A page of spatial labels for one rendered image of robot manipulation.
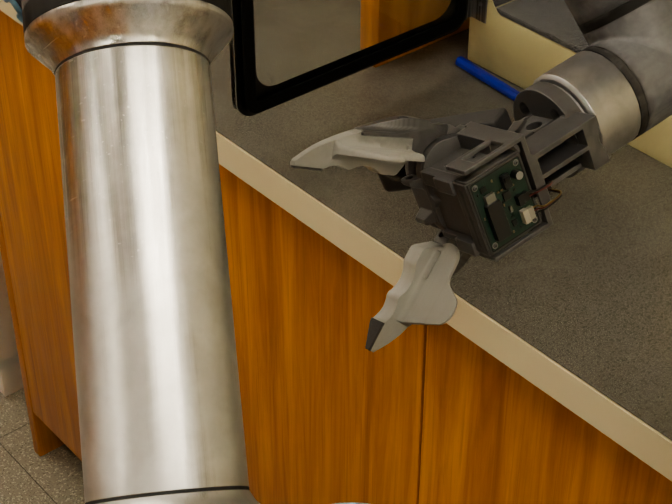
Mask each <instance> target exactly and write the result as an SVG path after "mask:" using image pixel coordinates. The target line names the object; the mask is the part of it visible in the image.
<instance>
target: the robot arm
mask: <svg viewBox="0 0 672 504"><path fill-rule="evenodd" d="M3 1H4V2H6V3H8V2H10V3H11V5H12V6H13V8H14V9H15V11H16V12H17V14H16V18H17V19H18V20H19V21H20V22H21V23H22V24H23V32H24V41H25V47H26V49H27V51H28V52H29V53H30V54H31V55H32V56H33V57H34V58H36V59H37V60H38V61H39V62H41V63H42V64H43V65H44V66H46V67H47V68H48V69H50V70H51V71H52V73H53V74H54V75H55V84H56V98H57V113H58V127H59V141H60V156H61V170H62V184H63V198H64V213H65V227H66V241H67V256H68V270H69V284H70V299H71V313H72V327H73V342H74V356H75V370H76V384H77V399H78V413H79V427H80V442H81V456H82V470H83V485H84V499H85V504H260V503H259V502H258V501H257V500H256V499H255V498H254V496H253V495H252V493H251V492H250V490H249V480H248V469H247V459H246V448H245V437H244V427H243V416H242V405H241V395H240V384H239V373H238V363H237V352H236V341H235V331H234V320H233V309H232V299H231V288H230V277H229V267H228V256H227V245H226V235H225V224H224V213H223V203H222V192H221V181H220V171H219V160H218V149H217V139H216V128H215V117H214V107H213V96H212V85H211V75H210V64H211V62H212V61H213V60H214V59H215V58H216V57H217V56H218V54H219V53H220V52H221V51H222V50H223V49H224V48H225V47H226V46H227V44H228V43H229V42H230V41H231V39H232V37H233V32H234V26H233V15H232V5H231V0H3ZM565 2H566V4H567V6H568V8H569V10H570V12H571V14H572V15H573V17H574V19H575V21H576V23H577V25H578V26H579V28H580V30H581V32H582V33H583V36H584V38H585V40H586V41H587V43H588V45H589V46H588V47H587V48H585V49H584V50H582V51H580V52H578V53H576V54H575V55H573V56H571V57H570V58H568V59H567V60H565V61H563V62H562V63H560V64H558V65H557V66H555V67H554V68H552V69H550V70H549V71H547V72H545V73H544V74H542V75H541V76H540V77H538V78H537V79H536V80H535V81H534V83H533V85H531V86H529V87H528V88H526V89H524V90H523V91H521V92H520V93H519V94H518V95H517V96H516V98H515V101H514V105H513V113H514V120H515V121H514V122H513V123H512V122H511V119H510V117H509V114H508V111H507V109H506V108H497V109H491V110H484V111H478V112H472V113H466V114H460V115H453V116H447V117H441V118H435V119H428V120H424V119H420V118H416V117H412V116H403V115H400V116H391V117H387V118H384V119H380V120H377V121H374V122H371V123H367V124H364V125H361V126H357V127H355V128H354V129H352V130H348V131H345V132H342V133H339V134H336V135H334V136H331V137H329V138H326V139H324V140H322V141H319V142H317V143H315V144H313V145H312V146H310V147H308V148H307V149H305V150H304V151H302V152H301V153H299V154H298V155H296V156H295V157H293V158H292V160H291V162H290V167H292V168H298V169H308V170H319V171H322V169H324V168H327V167H329V166H338V167H341V168H344V169H347V170H351V169H353V168H355V167H359V166H364V167H366V168H367V169H368V170H369V171H372V172H376V173H377V174H378V176H379V179H380V181H381V183H382V186H383V188H384V189H385V190H386V191H387V192H394V191H402V190H410V189H412V191H413V194H414V197H415V199H416V202H417V205H418V207H419V211H418V213H417V215H416V217H415V218H416V221H417V222H418V223H421V224H424V225H431V226H432V227H435V228H438V229H441V230H440V232H439V233H438V234H437V235H436V237H435V238H434V242H433V241H429V242H424V243H418V244H414V245H412V246H411V247H410V248H409V250H408V252H407V254H406V256H405V258H404V261H403V271H402V274H401V277H400V279H399V281H398V282H397V284H396V285H395V286H394V287H393V288H392V289H391V290H389V291H388V293H387V295H386V300H385V303H384V305H383V307H382V309H381V310H380V311H379V312H378V313H377V314H376V315H375V316H374V317H373V318H372V317H371V319H370V322H369V328H368V334H367V340H366V346H365V349H367V350H369V351H371V352H373V353H374V352H375V351H377V350H379V349H381V348H382V347H384V346H386V345H387V344H389V343H390V342H392V341H393V340H394V339H396V338H397V337H398V336H399V335H401V334H402V333H403V332H404V331H405V330H406V329H407V328H408V327H409V326H411V325H412V324H413V325H443V324H445V323H446V322H448V321H449V320H450V319H451V318H452V316H453V315H454V313H455V311H456V308H457V304H458V302H457V298H456V296H455V294H454V292H453V291H452V289H451V287H450V280H451V277H452V276H453V275H455V274H456V273H457V272H458V271H459V270H460V269H461V268H462V267H463V266H464V265H465V264H466V263H467V261H468V260H469V258H470V257H471V255H473V256H475V257H476V256H478V255H479V256H482V257H485V258H487V259H490V260H493V261H495V262H498V261H499V260H501V259H502V258H504V257H505V256H507V255H508V254H510V253H511V252H513V251H514V250H516V249H517V248H519V247H520V246H522V245H523V244H525V243H526V242H528V241H529V240H531V239H532V238H534V237H535V236H537V235H538V234H540V233H541V232H543V231H544V230H546V229H547V228H549V227H550V226H552V225H553V224H554V223H553V220H552V217H551V214H550V211H549V207H550V206H552V205H553V204H554V203H555V202H557V201H558V200H559V199H560V198H561V197H562V195H563V194H562V191H561V190H557V189H552V186H554V185H555V184H557V183H559V182H560V181H562V180H563V179H565V178H570V177H573V176H575V175H576V174H578V173H579V172H581V171H582V170H584V169H586V168H588V169H592V170H597V169H599V168H600V167H602V166H603V165H605V164H606V163H608V162H609V161H610V157H611V154H612V153H614V152H615V151H617V150H618V149H620V148H621V147H623V146H624V145H626V144H627V143H629V142H631V141H633V140H634V139H635V138H637V137H639V136H640V135H642V134H643V133H645V132H646V131H648V130H650V129H651V128H653V127H654V126H656V125H657V124H659V123H660V122H662V121H663V120H665V119H666V118H668V117H669V116H671V115H672V0H565ZM551 192H557V193H560V194H559V195H558V196H557V197H555V198H554V199H553V200H551V198H550V195H549V194H550V193H551ZM536 197H538V200H539V203H540V205H537V203H536V200H535V198H536ZM550 200H551V201H550ZM549 201H550V202H549ZM548 202H549V203H548ZM538 207H539V208H538ZM539 209H541V210H539ZM540 212H541V214H542V216H541V215H540ZM529 231H530V232H529ZM528 232H529V233H528ZM526 233H528V234H526ZM525 234H526V235H525ZM523 235H525V236H523ZM522 236H523V237H522ZM520 237H522V238H520ZM519 238H520V239H519ZM517 239H519V240H517ZM516 240H517V241H516ZM514 241H516V242H514ZM513 242H514V243H513ZM511 243H513V244H511ZM510 244H511V245H510ZM508 245H510V246H508ZM507 246H508V247H507ZM505 247H507V248H505ZM504 248H505V249H504Z"/></svg>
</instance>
